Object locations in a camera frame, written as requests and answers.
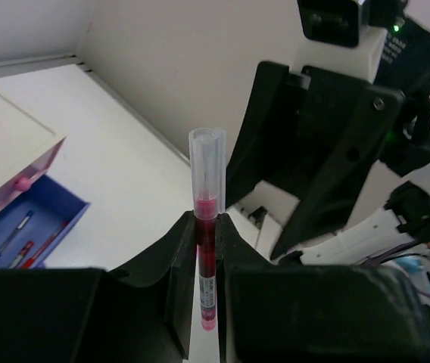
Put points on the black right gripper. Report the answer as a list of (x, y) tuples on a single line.
[(357, 123)]

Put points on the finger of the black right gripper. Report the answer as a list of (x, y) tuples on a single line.
[(263, 145)]

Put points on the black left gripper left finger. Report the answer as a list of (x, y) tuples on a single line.
[(140, 311)]

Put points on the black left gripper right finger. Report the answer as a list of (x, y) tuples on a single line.
[(298, 313)]

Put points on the pink pen refill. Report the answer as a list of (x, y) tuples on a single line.
[(207, 155)]

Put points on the red pen refill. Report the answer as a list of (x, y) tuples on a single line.
[(22, 254)]

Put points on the blue gel pen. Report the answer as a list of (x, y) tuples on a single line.
[(16, 231)]

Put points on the pink drawer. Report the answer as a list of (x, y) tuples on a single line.
[(23, 180)]

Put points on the red gel pen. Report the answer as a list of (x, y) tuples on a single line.
[(44, 246)]

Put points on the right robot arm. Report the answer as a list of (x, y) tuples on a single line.
[(391, 213)]

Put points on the white drawer cabinet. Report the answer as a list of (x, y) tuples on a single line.
[(23, 139)]

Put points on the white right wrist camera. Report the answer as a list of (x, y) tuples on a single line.
[(339, 38)]

